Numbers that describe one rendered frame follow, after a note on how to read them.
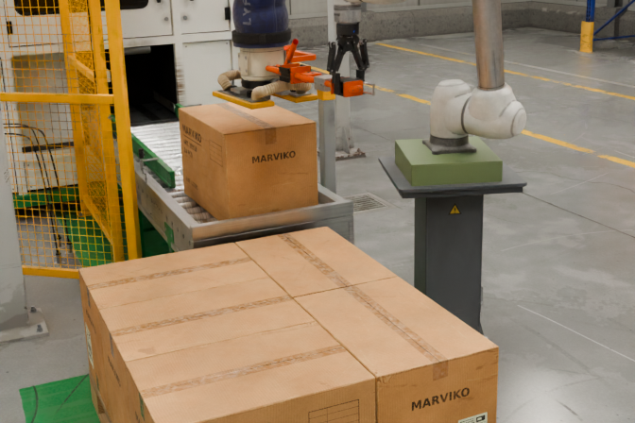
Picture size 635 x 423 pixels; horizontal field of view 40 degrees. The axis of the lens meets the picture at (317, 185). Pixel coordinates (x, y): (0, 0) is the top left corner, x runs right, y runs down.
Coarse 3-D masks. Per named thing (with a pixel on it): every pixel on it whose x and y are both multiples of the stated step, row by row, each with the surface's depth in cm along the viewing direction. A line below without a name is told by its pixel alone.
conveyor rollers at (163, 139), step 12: (132, 132) 530; (144, 132) 531; (156, 132) 534; (168, 132) 528; (156, 144) 499; (168, 144) 501; (168, 156) 475; (180, 156) 477; (144, 168) 452; (180, 168) 451; (156, 180) 429; (180, 180) 426; (168, 192) 413; (180, 192) 408; (180, 204) 390; (192, 204) 391; (192, 216) 373; (204, 216) 375
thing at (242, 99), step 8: (216, 96) 348; (224, 96) 342; (232, 96) 338; (240, 96) 335; (248, 96) 332; (240, 104) 331; (248, 104) 325; (256, 104) 324; (264, 104) 326; (272, 104) 328
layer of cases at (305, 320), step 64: (192, 256) 329; (256, 256) 327; (320, 256) 325; (128, 320) 276; (192, 320) 275; (256, 320) 274; (320, 320) 272; (384, 320) 271; (448, 320) 270; (128, 384) 249; (192, 384) 236; (256, 384) 235; (320, 384) 234; (384, 384) 239; (448, 384) 248
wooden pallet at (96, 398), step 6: (90, 372) 328; (90, 378) 331; (96, 390) 317; (96, 396) 320; (96, 402) 322; (102, 402) 307; (96, 408) 325; (102, 408) 322; (102, 414) 322; (108, 414) 299; (102, 420) 318; (108, 420) 318
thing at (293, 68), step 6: (282, 66) 321; (288, 66) 322; (294, 66) 324; (300, 66) 317; (306, 66) 318; (282, 72) 320; (288, 72) 315; (294, 72) 315; (300, 72) 317; (282, 78) 320; (288, 78) 316; (294, 78) 316
